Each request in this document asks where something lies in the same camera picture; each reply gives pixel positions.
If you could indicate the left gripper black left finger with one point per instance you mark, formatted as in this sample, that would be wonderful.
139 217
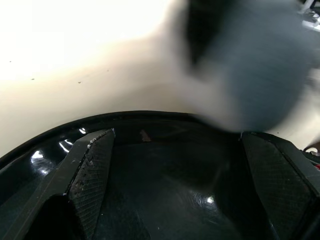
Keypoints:
92 170

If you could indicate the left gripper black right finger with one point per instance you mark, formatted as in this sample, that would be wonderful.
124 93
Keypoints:
280 180

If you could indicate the black clear paddle case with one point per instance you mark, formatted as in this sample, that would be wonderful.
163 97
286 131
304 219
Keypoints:
45 152

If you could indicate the grey blurred lump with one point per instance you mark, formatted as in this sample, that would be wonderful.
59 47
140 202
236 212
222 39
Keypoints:
262 62

